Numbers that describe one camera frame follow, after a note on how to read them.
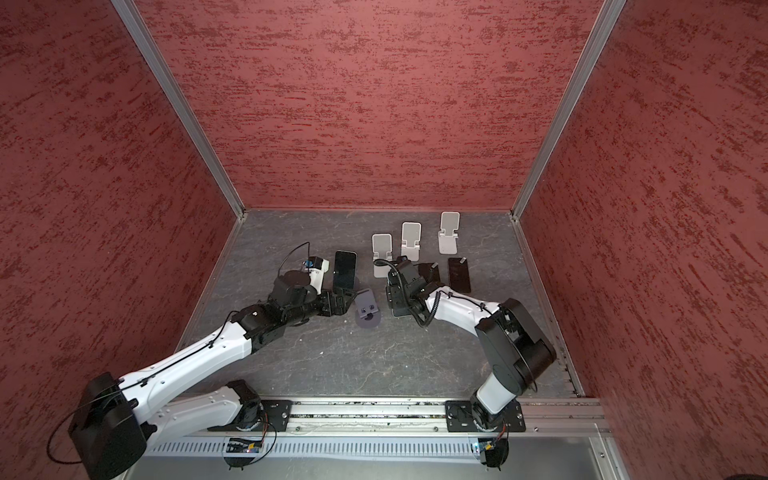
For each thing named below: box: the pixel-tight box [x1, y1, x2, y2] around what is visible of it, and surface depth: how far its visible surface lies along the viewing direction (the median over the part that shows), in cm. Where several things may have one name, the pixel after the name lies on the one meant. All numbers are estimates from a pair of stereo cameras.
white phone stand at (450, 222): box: [438, 211, 461, 255], surface depth 109 cm
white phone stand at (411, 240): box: [401, 222, 422, 262], surface depth 105 cm
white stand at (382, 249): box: [371, 233, 393, 278], surface depth 101 cm
